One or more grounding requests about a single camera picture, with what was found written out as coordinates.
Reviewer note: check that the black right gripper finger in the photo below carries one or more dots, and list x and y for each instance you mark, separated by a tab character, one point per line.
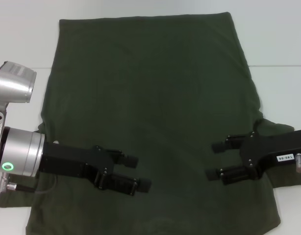
230	143
233	175

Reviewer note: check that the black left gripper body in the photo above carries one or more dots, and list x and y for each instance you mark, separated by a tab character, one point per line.
72	159

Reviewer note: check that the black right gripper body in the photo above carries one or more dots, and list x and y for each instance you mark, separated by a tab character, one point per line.
265	151

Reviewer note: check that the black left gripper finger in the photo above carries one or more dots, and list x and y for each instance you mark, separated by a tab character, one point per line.
127	161
126	184

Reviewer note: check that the dark green shirt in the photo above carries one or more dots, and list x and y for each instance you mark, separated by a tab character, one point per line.
150	85

